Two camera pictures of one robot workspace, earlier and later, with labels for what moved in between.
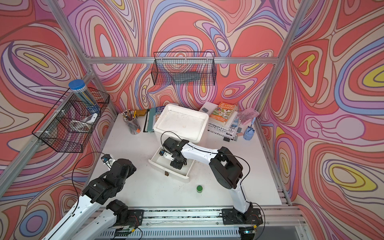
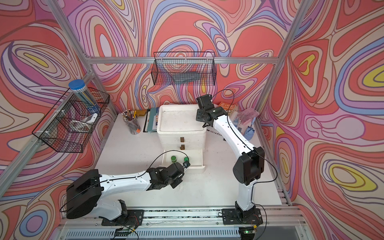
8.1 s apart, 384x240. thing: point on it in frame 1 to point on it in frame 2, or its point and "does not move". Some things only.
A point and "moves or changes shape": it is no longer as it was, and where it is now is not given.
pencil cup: x=129 y=117 does not move
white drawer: x=162 y=163 moves or changes shape
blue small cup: x=248 y=133 does not move
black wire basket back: x=184 y=68 does not move
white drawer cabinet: x=185 y=124 does not move
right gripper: x=177 y=165 to x=198 y=115
